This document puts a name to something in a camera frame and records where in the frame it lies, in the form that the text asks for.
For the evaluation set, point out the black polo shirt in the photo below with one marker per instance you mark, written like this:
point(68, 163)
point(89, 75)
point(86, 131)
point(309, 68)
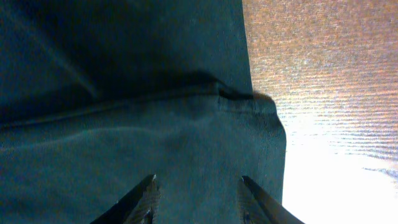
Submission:
point(97, 95)

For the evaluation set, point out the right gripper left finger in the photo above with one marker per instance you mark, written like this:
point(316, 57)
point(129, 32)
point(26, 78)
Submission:
point(139, 206)

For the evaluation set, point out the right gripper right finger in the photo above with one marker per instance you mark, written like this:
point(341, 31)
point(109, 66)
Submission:
point(256, 206)

